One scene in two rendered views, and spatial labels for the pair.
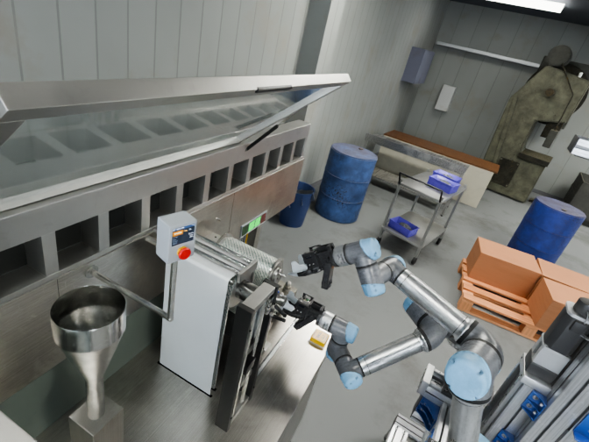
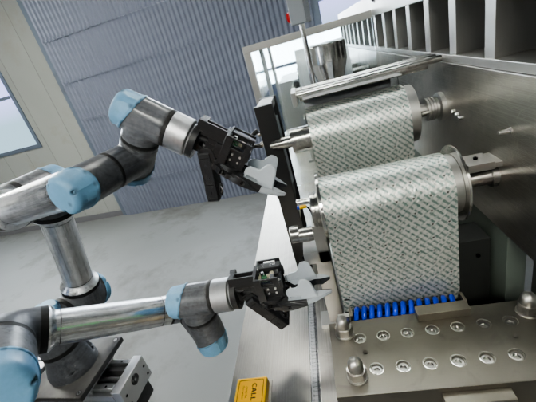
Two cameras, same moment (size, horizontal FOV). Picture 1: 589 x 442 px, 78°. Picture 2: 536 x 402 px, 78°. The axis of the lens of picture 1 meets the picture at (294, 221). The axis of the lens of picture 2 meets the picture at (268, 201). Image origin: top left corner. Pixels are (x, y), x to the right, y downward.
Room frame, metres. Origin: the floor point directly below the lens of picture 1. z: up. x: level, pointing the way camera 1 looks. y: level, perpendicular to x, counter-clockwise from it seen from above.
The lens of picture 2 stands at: (1.78, -0.16, 1.57)
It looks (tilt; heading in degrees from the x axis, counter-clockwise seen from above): 24 degrees down; 172
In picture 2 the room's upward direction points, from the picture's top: 16 degrees counter-clockwise
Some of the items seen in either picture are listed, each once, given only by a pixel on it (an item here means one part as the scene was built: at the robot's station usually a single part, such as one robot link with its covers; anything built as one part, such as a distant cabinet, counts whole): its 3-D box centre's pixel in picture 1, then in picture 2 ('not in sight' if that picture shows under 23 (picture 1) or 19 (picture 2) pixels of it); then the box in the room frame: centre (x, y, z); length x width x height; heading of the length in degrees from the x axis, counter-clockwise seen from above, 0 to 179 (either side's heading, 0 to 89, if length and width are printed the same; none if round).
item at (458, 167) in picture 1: (408, 170); not in sight; (6.01, -1.66, 0.42); 1.63 x 0.62 x 0.85; 65
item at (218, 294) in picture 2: (325, 320); (225, 293); (1.16, -0.22, 1.11); 0.08 x 0.05 x 0.08; 160
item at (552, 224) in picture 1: (542, 233); not in sight; (4.58, -3.24, 0.43); 0.60 x 0.58 x 0.87; 67
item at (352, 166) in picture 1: (344, 182); not in sight; (4.60, -0.53, 0.46); 0.63 x 0.61 x 0.92; 66
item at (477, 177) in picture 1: (433, 167); not in sight; (6.92, -2.32, 0.35); 2.06 x 0.68 x 0.70; 65
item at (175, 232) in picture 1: (178, 238); (295, 6); (0.68, 0.24, 1.66); 0.07 x 0.07 x 0.10; 55
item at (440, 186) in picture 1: (422, 211); not in sight; (4.17, -1.48, 0.49); 1.05 x 0.61 x 0.99; 151
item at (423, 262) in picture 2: not in sight; (396, 269); (1.29, 0.12, 1.11); 0.23 x 0.01 x 0.18; 70
